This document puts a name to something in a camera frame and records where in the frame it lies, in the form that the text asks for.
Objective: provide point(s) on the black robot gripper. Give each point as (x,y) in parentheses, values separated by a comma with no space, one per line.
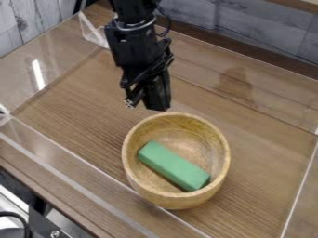
(143,56)

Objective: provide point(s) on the wooden oval bowl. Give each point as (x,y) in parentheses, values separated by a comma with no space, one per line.
(196,141)

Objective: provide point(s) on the green rectangular block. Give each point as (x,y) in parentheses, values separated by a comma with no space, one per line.
(172,167)

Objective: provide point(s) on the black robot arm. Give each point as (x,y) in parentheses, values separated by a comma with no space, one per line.
(135,13)

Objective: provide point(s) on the clear acrylic corner bracket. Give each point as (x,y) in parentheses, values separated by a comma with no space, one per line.
(91,33)

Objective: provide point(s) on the clear acrylic enclosure wall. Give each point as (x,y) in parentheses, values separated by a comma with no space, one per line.
(63,134)

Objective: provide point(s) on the black metal bracket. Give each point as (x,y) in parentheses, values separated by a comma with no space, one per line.
(49,224)

